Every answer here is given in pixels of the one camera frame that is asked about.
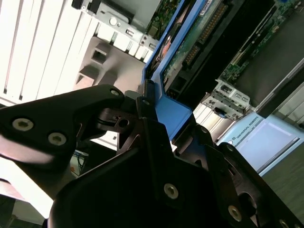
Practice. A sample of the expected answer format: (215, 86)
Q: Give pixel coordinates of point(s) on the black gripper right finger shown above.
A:
(235, 190)

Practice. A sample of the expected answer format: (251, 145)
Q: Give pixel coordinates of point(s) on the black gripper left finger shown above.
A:
(57, 114)

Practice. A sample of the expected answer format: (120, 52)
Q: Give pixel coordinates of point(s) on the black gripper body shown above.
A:
(121, 190)

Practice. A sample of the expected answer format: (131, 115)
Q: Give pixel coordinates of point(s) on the hard disk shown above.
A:
(173, 111)

